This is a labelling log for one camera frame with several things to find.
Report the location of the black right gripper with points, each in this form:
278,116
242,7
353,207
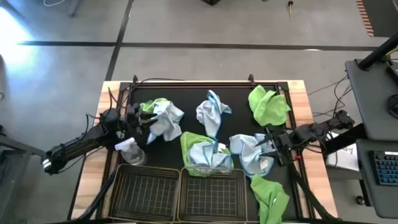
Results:
283,146

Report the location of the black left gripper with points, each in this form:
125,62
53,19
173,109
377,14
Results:
135,119

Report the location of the green microfiber towel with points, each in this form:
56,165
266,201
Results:
149,105
270,199
186,146
269,107

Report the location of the light blue microfiber towel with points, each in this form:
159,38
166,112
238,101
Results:
211,115
247,152
168,121
205,154

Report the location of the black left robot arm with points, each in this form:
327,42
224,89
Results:
77,144

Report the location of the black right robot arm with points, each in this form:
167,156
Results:
320,127

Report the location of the clear plastic spray bottle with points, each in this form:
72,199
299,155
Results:
132,154

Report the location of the black edge clamp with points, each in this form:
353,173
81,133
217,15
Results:
251,78
135,79

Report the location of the black desk leg bar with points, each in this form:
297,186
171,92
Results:
345,140

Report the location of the white paper sheet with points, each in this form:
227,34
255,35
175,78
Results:
345,158

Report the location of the black caster wheel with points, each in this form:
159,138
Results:
360,200

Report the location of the grey desk top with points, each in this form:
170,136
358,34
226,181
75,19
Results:
370,99

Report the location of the grey keyboard shelf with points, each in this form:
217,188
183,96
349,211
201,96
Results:
373,199

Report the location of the backlit computer keyboard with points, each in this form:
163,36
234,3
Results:
387,168

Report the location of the black round desk device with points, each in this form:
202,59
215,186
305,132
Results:
394,107

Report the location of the grey stand leg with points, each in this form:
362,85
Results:
74,7

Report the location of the grey metal stand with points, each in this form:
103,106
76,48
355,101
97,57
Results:
12,143

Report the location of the black metal pole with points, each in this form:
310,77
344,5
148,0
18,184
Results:
377,53

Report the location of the dark orange-striped floor mat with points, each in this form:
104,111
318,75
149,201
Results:
385,18

